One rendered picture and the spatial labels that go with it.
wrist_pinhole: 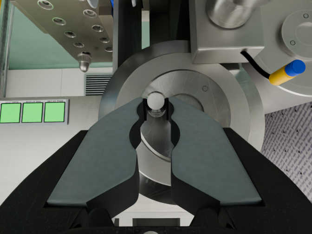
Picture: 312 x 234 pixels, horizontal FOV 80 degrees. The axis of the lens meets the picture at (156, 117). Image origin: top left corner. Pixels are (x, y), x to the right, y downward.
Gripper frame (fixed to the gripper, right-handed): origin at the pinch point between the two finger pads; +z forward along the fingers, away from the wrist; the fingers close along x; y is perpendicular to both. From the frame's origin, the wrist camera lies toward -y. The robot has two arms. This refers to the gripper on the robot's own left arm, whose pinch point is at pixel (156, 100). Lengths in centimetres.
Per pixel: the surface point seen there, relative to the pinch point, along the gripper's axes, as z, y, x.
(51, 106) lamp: 32.5, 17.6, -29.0
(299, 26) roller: 8.4, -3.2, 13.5
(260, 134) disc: 1.9, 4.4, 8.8
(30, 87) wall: 263, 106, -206
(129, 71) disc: 5.7, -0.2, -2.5
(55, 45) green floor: 241, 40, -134
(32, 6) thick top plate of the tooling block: 26.9, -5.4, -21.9
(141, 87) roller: 3.9, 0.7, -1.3
